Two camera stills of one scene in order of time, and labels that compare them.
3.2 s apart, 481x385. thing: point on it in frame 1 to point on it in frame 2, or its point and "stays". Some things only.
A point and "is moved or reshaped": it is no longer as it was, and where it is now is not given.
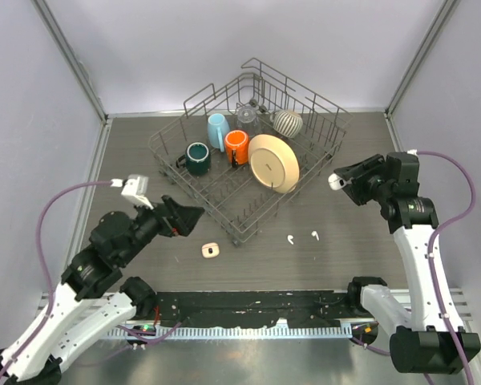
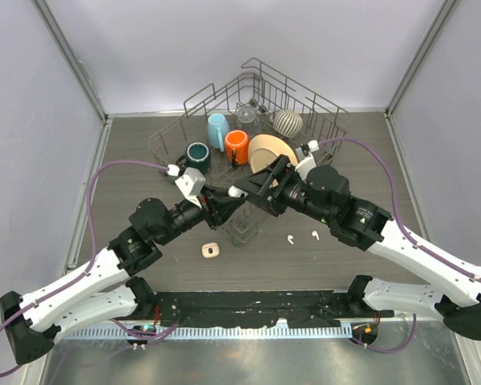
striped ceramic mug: x=287 y=123 stays
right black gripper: x=358 y=173 to x=283 y=172
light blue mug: x=218 y=131 stays
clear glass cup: x=248 y=119 stays
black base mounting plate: x=247 y=310 stays
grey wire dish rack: x=240 y=152 stays
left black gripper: x=174 y=217 to x=216 y=208
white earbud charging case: x=335 y=182 is moved or reshaped
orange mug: x=236 y=143 stays
